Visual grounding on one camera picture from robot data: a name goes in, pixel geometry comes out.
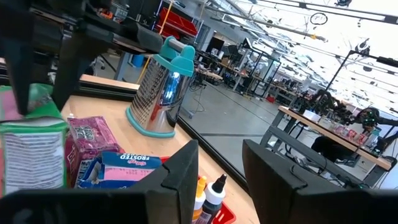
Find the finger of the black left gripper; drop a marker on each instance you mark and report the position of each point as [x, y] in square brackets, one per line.
[74, 62]
[18, 68]

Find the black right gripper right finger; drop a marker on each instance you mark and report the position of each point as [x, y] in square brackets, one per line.
[311, 205]

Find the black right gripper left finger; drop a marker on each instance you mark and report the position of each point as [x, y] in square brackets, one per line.
[93, 208]

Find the blue frosted flakes box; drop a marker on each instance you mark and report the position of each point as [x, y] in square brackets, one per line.
[124, 158]

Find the purple raisin bran box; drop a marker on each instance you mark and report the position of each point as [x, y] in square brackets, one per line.
[90, 137]

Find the green mini cereal box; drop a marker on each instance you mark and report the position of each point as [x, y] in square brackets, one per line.
[31, 155]

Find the orange bottle yellow cap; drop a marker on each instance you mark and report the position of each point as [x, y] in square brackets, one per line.
[199, 199]

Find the distant wooden robot table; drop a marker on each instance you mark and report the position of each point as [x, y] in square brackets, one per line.
[326, 137]

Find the small red slotted basket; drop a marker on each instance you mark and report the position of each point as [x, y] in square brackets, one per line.
[225, 216]

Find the dark bottle black tip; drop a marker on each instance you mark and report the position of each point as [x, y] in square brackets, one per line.
[214, 196]

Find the shelf with red bins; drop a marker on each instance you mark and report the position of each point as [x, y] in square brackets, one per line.
[177, 21]

